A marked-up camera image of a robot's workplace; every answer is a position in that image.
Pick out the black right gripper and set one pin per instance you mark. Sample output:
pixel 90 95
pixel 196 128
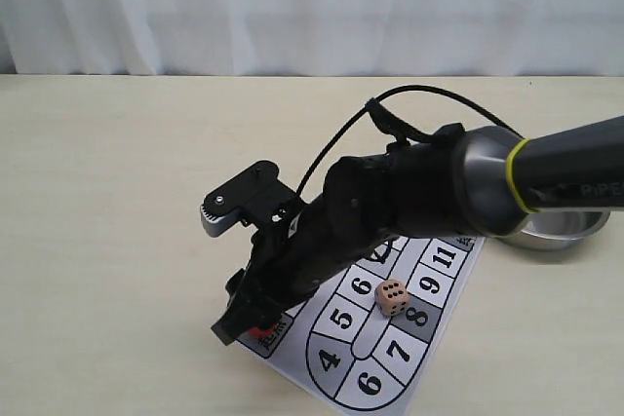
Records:
pixel 290 263

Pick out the red cylinder game piece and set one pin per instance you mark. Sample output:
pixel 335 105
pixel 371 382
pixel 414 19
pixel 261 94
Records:
pixel 260 333

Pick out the wooden die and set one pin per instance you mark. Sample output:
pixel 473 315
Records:
pixel 391 297

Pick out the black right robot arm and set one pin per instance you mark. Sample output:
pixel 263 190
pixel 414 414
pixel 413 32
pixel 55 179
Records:
pixel 479 183

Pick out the paper game board sheet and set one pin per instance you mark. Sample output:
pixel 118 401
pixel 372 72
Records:
pixel 338 347

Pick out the stainless steel round dish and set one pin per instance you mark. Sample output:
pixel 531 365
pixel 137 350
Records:
pixel 553 231

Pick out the white curtain backdrop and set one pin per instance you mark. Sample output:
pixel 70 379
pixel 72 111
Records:
pixel 313 37

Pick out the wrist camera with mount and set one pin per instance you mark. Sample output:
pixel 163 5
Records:
pixel 254 196

